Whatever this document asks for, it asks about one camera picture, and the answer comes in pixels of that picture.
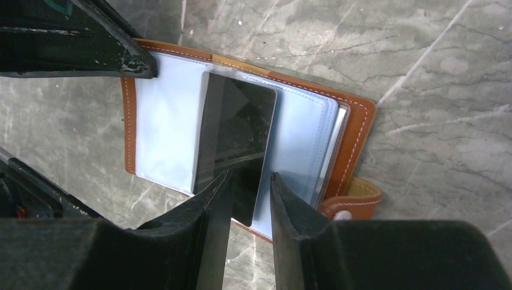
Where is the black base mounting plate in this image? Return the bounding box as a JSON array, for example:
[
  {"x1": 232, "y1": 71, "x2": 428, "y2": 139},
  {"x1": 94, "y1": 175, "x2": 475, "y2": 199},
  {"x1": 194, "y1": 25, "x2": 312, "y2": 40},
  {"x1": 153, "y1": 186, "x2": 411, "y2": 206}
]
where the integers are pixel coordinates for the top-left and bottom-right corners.
[{"x1": 1, "y1": 147, "x2": 102, "y2": 219}]

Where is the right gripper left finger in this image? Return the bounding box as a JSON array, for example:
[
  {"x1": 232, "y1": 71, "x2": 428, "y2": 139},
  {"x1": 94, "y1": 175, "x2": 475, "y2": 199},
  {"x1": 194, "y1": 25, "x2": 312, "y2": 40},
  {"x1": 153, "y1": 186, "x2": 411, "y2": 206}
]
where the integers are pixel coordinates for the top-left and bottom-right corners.
[{"x1": 1, "y1": 170, "x2": 232, "y2": 289}]

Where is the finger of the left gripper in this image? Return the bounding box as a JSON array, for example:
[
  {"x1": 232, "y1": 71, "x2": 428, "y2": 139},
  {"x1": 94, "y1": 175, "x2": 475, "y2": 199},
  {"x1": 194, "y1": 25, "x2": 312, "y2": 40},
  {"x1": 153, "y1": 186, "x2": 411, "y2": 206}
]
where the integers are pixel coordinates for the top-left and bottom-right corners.
[{"x1": 1, "y1": 1, "x2": 158, "y2": 79}]

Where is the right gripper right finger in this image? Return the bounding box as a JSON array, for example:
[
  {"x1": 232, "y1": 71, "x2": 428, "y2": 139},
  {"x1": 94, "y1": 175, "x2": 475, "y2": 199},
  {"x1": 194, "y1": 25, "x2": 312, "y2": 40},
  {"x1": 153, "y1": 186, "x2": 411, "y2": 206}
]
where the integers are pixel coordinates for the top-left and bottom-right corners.
[{"x1": 270, "y1": 172, "x2": 511, "y2": 289}]

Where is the single black card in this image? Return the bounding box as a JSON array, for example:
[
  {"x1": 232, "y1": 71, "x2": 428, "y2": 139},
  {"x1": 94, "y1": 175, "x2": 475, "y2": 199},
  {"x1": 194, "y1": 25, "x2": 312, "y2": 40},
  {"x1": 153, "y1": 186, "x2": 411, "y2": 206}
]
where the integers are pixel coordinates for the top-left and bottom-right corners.
[{"x1": 193, "y1": 72, "x2": 277, "y2": 227}]

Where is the brown leather card holder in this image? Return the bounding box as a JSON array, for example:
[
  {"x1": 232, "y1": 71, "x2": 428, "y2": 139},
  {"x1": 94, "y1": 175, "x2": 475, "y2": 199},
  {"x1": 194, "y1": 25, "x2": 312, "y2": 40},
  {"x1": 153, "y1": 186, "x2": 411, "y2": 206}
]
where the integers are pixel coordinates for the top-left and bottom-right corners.
[{"x1": 121, "y1": 39, "x2": 381, "y2": 240}]

